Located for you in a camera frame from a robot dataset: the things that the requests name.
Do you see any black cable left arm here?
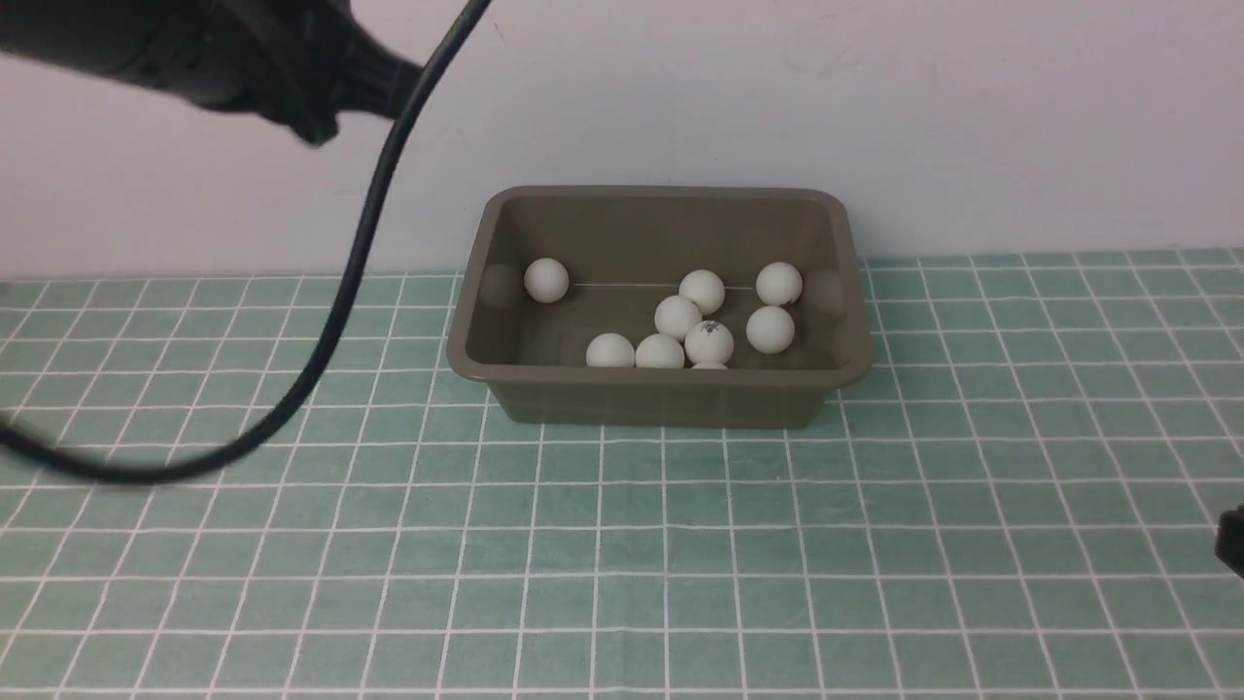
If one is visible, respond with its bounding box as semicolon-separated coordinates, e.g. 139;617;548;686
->
0;0;493;484

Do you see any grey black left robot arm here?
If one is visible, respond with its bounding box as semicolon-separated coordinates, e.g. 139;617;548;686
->
1;1;423;147

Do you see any green checkered tablecloth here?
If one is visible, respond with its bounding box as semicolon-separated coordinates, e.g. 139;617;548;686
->
1;249;1243;699

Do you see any olive green plastic bin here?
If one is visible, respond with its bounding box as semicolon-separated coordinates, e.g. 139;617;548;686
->
447;187;875;429

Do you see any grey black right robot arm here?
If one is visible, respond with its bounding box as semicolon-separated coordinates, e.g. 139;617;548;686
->
1214;505;1244;578

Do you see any white ping-pong ball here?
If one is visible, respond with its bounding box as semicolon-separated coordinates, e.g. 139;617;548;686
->
522;259;571;305
745;305;796;356
634;333;687;371
585;332;636;368
653;296;704;342
683;320;735;366

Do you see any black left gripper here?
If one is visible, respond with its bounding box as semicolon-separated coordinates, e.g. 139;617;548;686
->
231;1;424;147

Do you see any white ping-pong ball mid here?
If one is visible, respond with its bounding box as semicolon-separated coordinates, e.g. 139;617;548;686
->
678;269;726;316

